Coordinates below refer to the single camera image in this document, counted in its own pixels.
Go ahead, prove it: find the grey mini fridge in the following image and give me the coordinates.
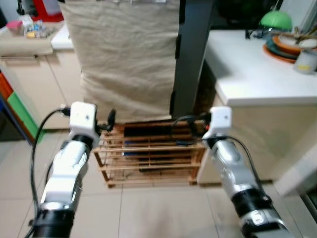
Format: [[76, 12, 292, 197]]
[[170, 0, 216, 119]]

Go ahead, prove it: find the wooden slat rack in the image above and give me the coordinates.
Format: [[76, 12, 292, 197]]
[[93, 118, 208, 188]]

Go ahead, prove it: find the white counter cabinet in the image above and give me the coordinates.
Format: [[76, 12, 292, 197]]
[[197, 30, 317, 199]]

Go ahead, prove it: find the beige linen cloth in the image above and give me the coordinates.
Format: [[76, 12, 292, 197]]
[[59, 0, 182, 122]]

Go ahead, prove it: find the beige kitchen base cabinet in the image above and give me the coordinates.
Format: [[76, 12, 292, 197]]
[[0, 22, 85, 144]]

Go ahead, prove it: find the orange plate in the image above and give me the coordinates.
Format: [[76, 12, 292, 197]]
[[263, 45, 299, 64]]

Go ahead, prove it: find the dark teal plate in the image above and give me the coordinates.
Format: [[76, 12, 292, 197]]
[[266, 39, 298, 59]]

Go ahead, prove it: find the grey mug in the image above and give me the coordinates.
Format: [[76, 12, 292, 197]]
[[293, 48, 317, 75]]

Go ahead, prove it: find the clear bag of sweets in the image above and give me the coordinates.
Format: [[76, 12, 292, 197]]
[[25, 20, 54, 39]]

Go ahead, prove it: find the dark glass window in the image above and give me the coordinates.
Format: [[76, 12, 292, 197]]
[[212, 0, 278, 29]]

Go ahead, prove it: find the green dome lamp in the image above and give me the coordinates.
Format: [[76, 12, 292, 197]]
[[246, 9, 294, 39]]

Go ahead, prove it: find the small pink box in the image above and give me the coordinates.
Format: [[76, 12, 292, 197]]
[[6, 20, 23, 35]]

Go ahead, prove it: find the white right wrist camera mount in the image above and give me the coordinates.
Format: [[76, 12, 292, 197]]
[[202, 106, 233, 142]]

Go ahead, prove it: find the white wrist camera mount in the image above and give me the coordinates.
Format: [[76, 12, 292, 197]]
[[68, 102, 100, 148], [202, 106, 233, 142]]

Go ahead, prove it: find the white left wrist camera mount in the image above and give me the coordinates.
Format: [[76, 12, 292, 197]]
[[68, 102, 100, 148]]

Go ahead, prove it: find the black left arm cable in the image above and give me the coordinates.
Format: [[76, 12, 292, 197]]
[[27, 107, 71, 238]]

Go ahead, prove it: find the silver bar cabinet handle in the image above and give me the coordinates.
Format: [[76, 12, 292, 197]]
[[0, 55, 39, 60]]

